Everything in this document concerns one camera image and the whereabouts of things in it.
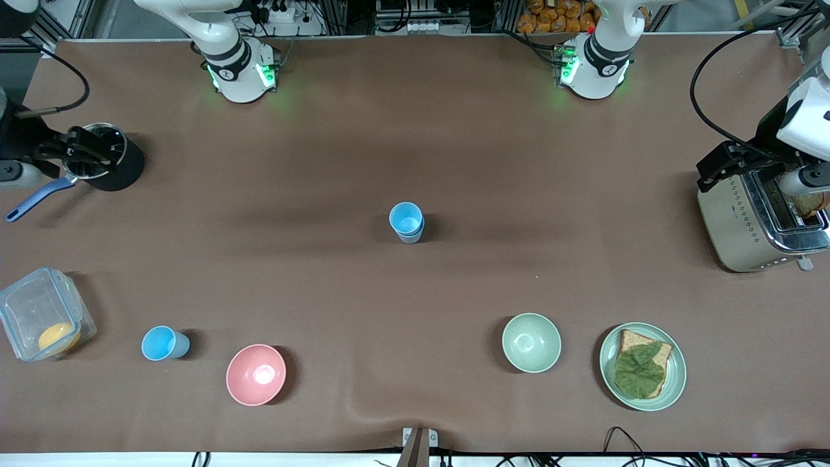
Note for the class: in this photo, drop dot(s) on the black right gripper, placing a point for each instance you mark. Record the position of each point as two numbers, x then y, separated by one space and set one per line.
19 136

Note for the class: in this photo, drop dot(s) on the pale green plate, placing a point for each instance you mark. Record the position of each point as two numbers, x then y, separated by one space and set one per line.
675 379

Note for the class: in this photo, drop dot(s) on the beige chrome toaster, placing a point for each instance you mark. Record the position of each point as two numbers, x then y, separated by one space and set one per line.
726 224

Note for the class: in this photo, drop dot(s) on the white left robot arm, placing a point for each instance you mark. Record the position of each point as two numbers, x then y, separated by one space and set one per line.
600 71

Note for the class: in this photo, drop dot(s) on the brown bread slice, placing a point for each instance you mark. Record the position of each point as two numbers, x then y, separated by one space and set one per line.
632 338

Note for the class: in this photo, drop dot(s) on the clear plastic container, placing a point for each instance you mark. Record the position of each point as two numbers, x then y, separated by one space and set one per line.
29 308

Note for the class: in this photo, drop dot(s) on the orange round food piece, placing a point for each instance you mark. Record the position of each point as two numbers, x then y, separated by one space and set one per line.
57 337

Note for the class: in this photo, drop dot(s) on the aluminium frame rail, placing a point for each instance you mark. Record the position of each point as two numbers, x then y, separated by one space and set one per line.
801 26

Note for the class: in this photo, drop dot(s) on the orange snack bag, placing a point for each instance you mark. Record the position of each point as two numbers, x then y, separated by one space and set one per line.
551 16

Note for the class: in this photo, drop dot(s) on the metal table edge bracket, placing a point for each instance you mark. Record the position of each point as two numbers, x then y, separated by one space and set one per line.
418 444

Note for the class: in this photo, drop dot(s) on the white power strip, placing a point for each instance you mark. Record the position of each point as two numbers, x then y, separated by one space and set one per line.
279 14

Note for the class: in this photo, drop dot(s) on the pale green bowl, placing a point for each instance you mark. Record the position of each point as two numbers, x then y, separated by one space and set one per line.
531 342

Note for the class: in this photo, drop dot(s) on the pink bowl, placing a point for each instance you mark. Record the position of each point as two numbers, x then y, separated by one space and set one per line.
255 375

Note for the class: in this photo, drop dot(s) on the green lettuce leaf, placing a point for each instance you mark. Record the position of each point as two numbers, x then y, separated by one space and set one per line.
639 373

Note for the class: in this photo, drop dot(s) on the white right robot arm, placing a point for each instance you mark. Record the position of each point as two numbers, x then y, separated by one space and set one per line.
237 78

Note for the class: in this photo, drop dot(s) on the dark toast slice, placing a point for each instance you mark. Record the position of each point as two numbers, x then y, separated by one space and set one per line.
810 206

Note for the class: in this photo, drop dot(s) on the blue plastic cup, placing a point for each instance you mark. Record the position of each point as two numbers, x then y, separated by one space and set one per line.
410 239
159 344
406 217

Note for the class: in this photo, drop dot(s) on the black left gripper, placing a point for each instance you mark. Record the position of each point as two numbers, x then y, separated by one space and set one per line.
769 136

